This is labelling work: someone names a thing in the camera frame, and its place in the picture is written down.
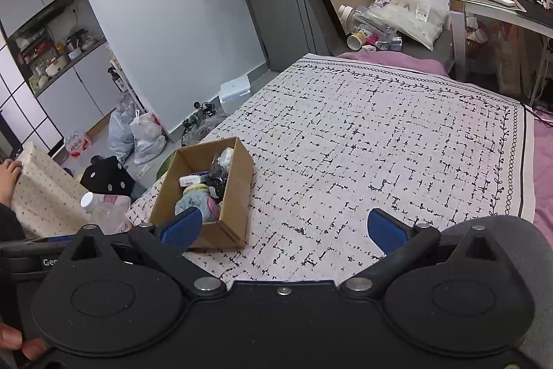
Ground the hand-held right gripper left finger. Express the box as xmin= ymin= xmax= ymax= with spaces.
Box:
xmin=47 ymin=207 xmax=226 ymax=299

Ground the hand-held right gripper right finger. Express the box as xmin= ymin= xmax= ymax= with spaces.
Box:
xmin=340 ymin=208 xmax=517 ymax=299

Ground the black plush pouch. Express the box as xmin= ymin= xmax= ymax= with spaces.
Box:
xmin=206 ymin=174 xmax=227 ymax=199

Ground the brown cardboard box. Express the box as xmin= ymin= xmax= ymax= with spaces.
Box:
xmin=149 ymin=136 xmax=255 ymax=252

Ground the person's left hand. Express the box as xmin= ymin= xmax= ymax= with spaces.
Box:
xmin=0 ymin=326 xmax=47 ymax=361

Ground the blue fluffy plush toy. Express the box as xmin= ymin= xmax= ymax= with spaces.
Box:
xmin=175 ymin=190 xmax=222 ymax=223

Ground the white capped plastic bottle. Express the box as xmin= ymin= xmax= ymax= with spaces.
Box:
xmin=81 ymin=192 xmax=133 ymax=235

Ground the cream spotted pillow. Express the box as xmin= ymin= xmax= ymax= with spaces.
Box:
xmin=12 ymin=142 xmax=94 ymax=239

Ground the green cloth item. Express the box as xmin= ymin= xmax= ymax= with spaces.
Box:
xmin=156 ymin=153 xmax=174 ymax=180

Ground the black polka dot bag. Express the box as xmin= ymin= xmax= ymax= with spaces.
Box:
xmin=80 ymin=156 xmax=135 ymax=197

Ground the white plastic bag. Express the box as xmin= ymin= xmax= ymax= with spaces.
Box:
xmin=130 ymin=112 xmax=167 ymax=166

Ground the red white bottle pack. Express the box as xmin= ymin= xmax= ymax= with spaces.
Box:
xmin=64 ymin=131 xmax=93 ymax=159

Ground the grey plastic bag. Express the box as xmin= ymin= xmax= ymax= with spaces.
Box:
xmin=108 ymin=110 xmax=136 ymax=165

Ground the white cabinet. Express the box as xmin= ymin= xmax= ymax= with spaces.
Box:
xmin=0 ymin=0 xmax=144 ymax=162

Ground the white printer box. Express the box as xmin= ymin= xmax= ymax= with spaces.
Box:
xmin=219 ymin=75 xmax=252 ymax=113

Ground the dark spray bottle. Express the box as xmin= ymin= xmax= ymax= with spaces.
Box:
xmin=108 ymin=66 xmax=124 ymax=94

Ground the large clear plastic bottle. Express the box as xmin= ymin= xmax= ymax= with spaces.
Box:
xmin=338 ymin=4 xmax=398 ymax=46

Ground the beige tote bag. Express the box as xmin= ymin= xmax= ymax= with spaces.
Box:
xmin=495 ymin=27 xmax=537 ymax=98

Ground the white desk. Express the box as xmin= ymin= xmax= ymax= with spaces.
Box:
xmin=448 ymin=0 xmax=553 ymax=94

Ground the tangle of black cables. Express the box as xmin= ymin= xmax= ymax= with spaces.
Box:
xmin=181 ymin=101 xmax=217 ymax=137

